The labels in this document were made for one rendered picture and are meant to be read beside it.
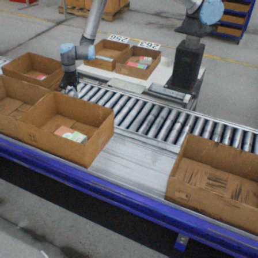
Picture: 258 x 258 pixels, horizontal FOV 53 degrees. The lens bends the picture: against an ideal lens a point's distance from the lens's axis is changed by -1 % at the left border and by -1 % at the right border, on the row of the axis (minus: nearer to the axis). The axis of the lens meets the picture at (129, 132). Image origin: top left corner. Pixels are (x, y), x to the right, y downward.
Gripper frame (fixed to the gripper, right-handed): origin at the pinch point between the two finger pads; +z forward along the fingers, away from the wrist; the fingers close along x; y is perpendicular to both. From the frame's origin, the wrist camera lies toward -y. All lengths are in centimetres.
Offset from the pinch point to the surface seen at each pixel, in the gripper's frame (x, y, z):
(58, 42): 183, 217, 80
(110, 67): -4, 52, 1
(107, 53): 13, 80, 4
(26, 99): 11.1, -29.4, -11.7
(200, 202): -104, -58, -16
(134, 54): -10, 89, 4
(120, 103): -32.6, 14.3, 5.5
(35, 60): 49, 22, -5
